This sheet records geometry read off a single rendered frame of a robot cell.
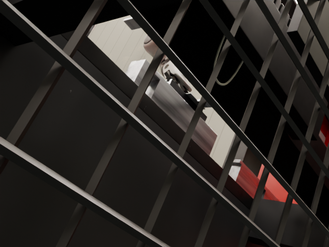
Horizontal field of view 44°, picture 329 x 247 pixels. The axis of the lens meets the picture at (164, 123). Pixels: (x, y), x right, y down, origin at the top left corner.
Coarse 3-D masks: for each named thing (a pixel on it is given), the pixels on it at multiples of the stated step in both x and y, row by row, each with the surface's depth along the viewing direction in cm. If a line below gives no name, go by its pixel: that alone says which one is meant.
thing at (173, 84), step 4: (172, 80) 121; (172, 84) 121; (176, 84) 123; (176, 88) 123; (180, 88) 124; (180, 92) 124; (184, 92) 125; (184, 96) 125; (188, 100) 127; (188, 104) 127; (192, 104) 128; (192, 108) 128; (200, 116) 131; (204, 116) 132; (204, 120) 132
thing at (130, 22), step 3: (126, 18) 105; (129, 18) 104; (132, 18) 103; (126, 21) 105; (129, 21) 104; (132, 21) 104; (126, 24) 106; (129, 24) 105; (132, 24) 105; (135, 24) 104; (129, 27) 107; (132, 27) 106; (135, 27) 106; (138, 27) 105
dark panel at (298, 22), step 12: (312, 0) 74; (300, 12) 72; (312, 12) 74; (324, 12) 78; (300, 24) 71; (324, 24) 78; (300, 36) 71; (324, 36) 78; (300, 48) 73; (312, 48) 74; (312, 60) 75; (324, 60) 78; (312, 72) 77; (324, 72) 78; (324, 96) 82
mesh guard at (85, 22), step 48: (0, 0) 8; (96, 0) 11; (288, 0) 18; (48, 48) 9; (240, 48) 15; (288, 48) 18; (48, 96) 10; (288, 96) 18; (0, 144) 8; (288, 192) 18; (144, 240) 12; (240, 240) 16
